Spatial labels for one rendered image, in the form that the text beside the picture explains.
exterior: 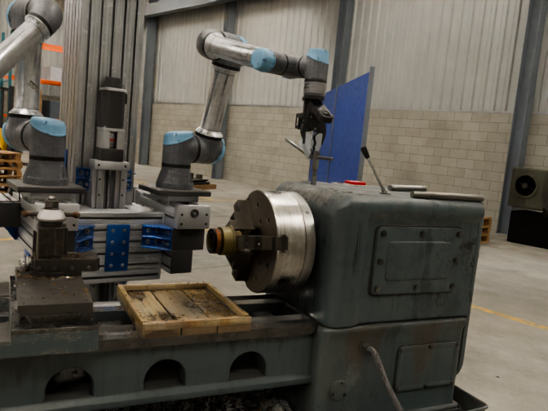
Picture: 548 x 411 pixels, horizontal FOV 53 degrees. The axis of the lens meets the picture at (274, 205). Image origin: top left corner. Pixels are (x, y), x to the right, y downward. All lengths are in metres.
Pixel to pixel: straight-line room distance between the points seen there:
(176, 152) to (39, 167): 0.51
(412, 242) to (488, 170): 10.54
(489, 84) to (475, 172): 1.85
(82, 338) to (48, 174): 0.81
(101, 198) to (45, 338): 0.96
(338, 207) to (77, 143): 1.12
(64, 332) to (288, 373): 0.67
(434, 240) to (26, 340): 1.18
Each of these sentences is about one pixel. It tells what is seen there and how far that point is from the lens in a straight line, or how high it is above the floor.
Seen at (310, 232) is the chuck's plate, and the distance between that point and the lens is 1.59.
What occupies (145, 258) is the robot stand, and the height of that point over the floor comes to 0.89.
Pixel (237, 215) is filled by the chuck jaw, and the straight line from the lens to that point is 1.67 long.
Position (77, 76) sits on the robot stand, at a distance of 2.26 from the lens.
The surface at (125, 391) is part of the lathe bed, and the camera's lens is 1.53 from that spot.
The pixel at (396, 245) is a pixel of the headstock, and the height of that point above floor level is 1.11.
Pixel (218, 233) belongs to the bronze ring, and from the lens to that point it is 1.60.
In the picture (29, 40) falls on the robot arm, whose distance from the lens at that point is 2.03.
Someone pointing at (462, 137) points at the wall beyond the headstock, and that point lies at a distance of 12.54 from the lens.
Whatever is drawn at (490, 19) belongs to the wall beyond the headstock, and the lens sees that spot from 12.79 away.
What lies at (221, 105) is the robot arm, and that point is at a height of 1.51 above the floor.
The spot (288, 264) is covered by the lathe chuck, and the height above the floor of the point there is 1.04.
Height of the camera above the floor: 1.39
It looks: 7 degrees down
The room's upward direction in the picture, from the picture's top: 5 degrees clockwise
